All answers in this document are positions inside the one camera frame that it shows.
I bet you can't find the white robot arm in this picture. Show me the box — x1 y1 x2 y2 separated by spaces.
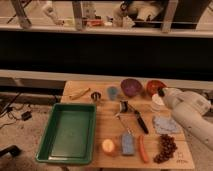
158 88 213 151

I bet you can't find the white paper cup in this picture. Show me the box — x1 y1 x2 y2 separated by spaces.
151 94 165 111

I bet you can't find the blue eraser block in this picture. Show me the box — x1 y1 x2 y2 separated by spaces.
121 132 135 155

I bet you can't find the red bowl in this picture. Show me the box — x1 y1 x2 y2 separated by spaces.
146 80 165 97

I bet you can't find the purple bowl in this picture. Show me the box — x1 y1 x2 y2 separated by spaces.
120 78 143 97

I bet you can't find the blue grey cloth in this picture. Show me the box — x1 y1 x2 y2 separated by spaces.
153 116 180 134

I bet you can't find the bunch of dark grapes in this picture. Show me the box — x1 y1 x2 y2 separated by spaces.
154 134 177 164

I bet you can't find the orange carrot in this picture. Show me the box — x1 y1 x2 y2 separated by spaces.
138 135 149 163

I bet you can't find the yellow orange fruit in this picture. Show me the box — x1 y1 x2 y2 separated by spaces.
101 139 115 155

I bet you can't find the yellow banana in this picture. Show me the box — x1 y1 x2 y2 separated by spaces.
69 88 90 100

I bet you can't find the green plastic tray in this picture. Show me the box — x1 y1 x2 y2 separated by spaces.
36 103 96 165

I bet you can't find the black power adapter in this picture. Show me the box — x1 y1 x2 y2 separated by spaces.
21 111 32 121

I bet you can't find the black handled peeler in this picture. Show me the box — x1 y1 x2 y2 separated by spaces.
120 101 149 134

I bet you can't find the metal wire tool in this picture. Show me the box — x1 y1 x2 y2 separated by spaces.
115 113 132 134

